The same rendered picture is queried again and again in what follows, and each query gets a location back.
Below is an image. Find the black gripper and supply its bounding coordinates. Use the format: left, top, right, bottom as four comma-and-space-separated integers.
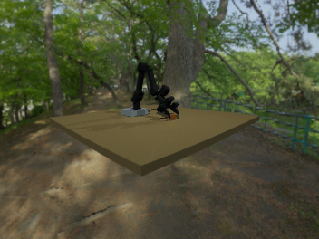
157, 98, 179, 116

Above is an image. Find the brown block with black square face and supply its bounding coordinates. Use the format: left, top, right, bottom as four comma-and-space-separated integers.
169, 114, 177, 120

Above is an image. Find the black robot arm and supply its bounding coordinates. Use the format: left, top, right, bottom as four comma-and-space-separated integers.
130, 62, 175, 110

